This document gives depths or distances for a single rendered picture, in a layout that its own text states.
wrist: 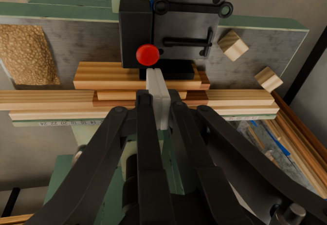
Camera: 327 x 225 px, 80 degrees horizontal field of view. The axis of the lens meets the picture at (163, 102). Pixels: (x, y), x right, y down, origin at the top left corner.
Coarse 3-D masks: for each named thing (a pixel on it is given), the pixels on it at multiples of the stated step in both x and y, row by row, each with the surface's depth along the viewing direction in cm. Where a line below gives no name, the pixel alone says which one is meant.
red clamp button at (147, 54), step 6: (138, 48) 25; (144, 48) 24; (150, 48) 24; (156, 48) 25; (138, 54) 25; (144, 54) 25; (150, 54) 25; (156, 54) 25; (138, 60) 26; (144, 60) 26; (150, 60) 26; (156, 60) 26
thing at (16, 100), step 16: (0, 96) 39; (16, 96) 40; (32, 96) 40; (48, 96) 41; (64, 96) 41; (80, 96) 41; (208, 96) 45; (224, 96) 46; (240, 96) 47; (256, 96) 47
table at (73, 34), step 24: (24, 24) 32; (48, 24) 33; (72, 24) 33; (96, 24) 34; (240, 24) 38; (264, 24) 39; (288, 24) 40; (72, 48) 36; (96, 48) 37; (120, 48) 37; (216, 48) 40; (264, 48) 41; (288, 48) 42; (72, 72) 40; (216, 72) 44; (240, 72) 45
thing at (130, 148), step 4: (160, 132) 32; (128, 136) 31; (132, 136) 31; (160, 136) 31; (128, 140) 30; (132, 140) 30; (136, 140) 30; (160, 140) 31; (128, 144) 30; (132, 144) 30; (136, 144) 31; (160, 144) 31; (128, 148) 31; (132, 148) 31; (136, 148) 31; (160, 148) 32; (124, 152) 32; (128, 152) 32; (132, 152) 32; (136, 152) 32; (124, 156) 33; (128, 156) 33; (124, 160) 33; (124, 164) 34; (124, 168) 35; (124, 172) 36; (124, 176) 37; (124, 180) 39
